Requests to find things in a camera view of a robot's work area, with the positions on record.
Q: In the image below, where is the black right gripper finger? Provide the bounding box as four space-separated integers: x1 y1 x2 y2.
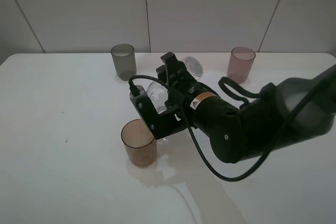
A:
133 95 179 140
160 52 183 71

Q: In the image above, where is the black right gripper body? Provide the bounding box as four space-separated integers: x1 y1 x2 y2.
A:
151 61 218 140

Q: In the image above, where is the clear plastic water bottle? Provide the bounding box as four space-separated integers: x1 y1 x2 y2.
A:
146 56 204 114

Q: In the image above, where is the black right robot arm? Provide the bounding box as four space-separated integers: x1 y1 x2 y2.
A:
129 52 335 164

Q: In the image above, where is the brown translucent plastic cup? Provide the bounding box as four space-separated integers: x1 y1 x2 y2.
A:
121 119 157 167

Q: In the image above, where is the grey translucent plastic cup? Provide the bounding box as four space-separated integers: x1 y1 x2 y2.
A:
110 44 137 81

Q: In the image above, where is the pink translucent plastic cup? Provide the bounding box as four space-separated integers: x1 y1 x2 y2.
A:
227 47 256 84

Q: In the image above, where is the black camera cable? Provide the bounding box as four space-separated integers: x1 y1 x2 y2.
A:
128 63 336 182

